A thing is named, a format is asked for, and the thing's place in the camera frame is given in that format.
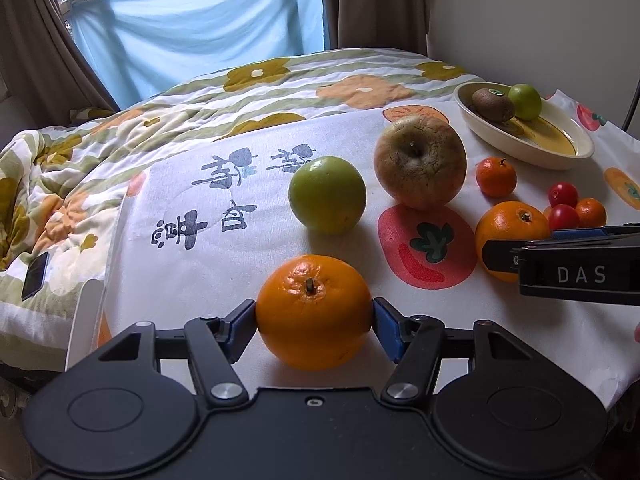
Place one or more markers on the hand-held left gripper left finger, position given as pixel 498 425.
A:
pixel 243 324

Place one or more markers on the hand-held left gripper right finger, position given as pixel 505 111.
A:
pixel 386 327

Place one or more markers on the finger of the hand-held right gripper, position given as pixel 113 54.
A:
pixel 580 233
pixel 500 256

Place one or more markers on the red cherry tomato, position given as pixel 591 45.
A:
pixel 564 216
pixel 563 193

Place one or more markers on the medium orange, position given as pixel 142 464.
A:
pixel 505 222

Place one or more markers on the large orange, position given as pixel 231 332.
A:
pixel 312 320

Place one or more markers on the small mandarin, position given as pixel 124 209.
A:
pixel 496 177
pixel 591 212

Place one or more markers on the cream bowl with yellow inside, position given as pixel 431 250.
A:
pixel 550 145

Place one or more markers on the wrinkled yellow-red apple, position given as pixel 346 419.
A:
pixel 420 160

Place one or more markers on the white fruit-printed tablecloth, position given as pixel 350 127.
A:
pixel 200 260

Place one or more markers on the small green fruit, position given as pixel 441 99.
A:
pixel 526 101

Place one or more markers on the green apple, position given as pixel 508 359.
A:
pixel 327 195

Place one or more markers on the brown kiwi with sticker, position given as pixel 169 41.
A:
pixel 494 104

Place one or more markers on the black smartphone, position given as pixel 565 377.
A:
pixel 36 275

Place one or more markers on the floral striped blanket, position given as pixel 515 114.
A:
pixel 75 170

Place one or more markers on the brown curtain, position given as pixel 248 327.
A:
pixel 375 5
pixel 35 50

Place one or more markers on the light blue window cloth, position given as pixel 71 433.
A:
pixel 200 25

